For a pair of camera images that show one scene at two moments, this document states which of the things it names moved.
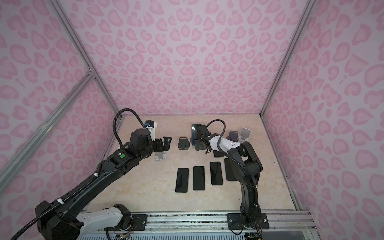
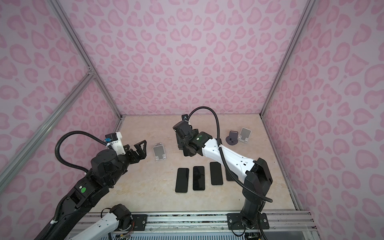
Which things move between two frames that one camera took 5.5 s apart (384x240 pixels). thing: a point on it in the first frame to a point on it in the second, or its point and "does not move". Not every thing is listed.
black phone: [230, 174] does not move
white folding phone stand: [244, 134] does not move
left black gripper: [167, 143] to [142, 153]
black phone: [216, 173] does not move
